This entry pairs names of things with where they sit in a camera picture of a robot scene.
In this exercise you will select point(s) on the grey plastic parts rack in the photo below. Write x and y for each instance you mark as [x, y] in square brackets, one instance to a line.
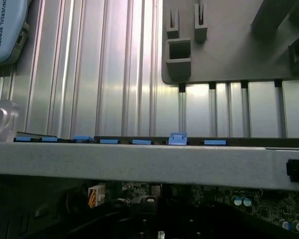
[226, 49]

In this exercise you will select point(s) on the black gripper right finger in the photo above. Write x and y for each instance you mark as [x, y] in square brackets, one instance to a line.
[192, 221]

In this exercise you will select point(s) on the black open PC case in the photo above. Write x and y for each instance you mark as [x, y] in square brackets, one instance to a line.
[139, 161]

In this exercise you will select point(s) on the green motherboard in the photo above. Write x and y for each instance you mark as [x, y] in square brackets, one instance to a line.
[264, 211]

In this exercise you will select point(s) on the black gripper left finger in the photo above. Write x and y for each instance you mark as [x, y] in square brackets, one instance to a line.
[142, 221]

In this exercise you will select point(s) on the small black case latch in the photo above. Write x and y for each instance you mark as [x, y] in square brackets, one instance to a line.
[297, 171]

